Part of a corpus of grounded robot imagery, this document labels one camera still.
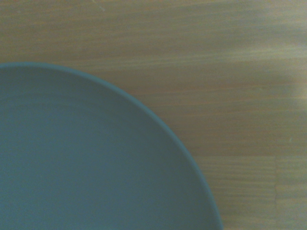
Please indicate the teal blue round plate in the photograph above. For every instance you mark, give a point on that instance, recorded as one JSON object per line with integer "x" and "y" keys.
{"x": 84, "y": 155}

